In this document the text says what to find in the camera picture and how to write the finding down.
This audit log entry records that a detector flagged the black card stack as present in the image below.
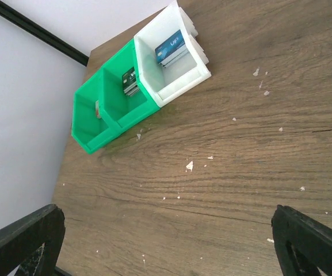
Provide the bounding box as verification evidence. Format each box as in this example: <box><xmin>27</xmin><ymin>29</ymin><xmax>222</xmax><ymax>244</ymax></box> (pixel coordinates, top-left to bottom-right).
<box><xmin>122</xmin><ymin>67</ymin><xmax>140</xmax><ymax>97</ymax></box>

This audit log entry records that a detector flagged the white storage bin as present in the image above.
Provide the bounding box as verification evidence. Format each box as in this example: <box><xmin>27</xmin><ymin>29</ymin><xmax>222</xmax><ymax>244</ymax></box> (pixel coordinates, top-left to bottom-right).
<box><xmin>134</xmin><ymin>1</ymin><xmax>211</xmax><ymax>107</ymax></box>

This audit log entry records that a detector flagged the blue card stack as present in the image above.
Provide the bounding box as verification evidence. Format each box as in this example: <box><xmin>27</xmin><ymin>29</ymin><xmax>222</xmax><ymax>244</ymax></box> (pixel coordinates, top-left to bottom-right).
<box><xmin>155</xmin><ymin>30</ymin><xmax>188</xmax><ymax>68</ymax></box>

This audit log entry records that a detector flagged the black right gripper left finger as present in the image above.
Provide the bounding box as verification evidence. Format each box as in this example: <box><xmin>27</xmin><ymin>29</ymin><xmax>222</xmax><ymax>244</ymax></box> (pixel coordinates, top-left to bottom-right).
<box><xmin>0</xmin><ymin>204</ymin><xmax>66</xmax><ymax>275</ymax></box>

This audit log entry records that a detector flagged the green double storage bin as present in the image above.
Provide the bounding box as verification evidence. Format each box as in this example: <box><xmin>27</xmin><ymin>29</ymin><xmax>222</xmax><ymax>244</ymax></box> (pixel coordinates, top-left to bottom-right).
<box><xmin>71</xmin><ymin>40</ymin><xmax>160</xmax><ymax>154</ymax></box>

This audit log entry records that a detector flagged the red white card stack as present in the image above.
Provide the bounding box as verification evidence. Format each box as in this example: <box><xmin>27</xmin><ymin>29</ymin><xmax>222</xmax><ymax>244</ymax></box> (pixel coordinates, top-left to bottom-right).
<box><xmin>95</xmin><ymin>100</ymin><xmax>101</xmax><ymax>119</ymax></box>

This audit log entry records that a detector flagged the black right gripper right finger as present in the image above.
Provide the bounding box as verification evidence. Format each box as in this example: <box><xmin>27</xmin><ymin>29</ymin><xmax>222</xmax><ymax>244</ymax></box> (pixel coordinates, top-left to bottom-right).
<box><xmin>271</xmin><ymin>205</ymin><xmax>332</xmax><ymax>275</ymax></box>

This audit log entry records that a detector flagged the black frame post left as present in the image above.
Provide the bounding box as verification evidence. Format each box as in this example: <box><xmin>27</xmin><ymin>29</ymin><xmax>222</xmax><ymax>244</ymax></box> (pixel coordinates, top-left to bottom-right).
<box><xmin>0</xmin><ymin>1</ymin><xmax>89</xmax><ymax>66</ymax></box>

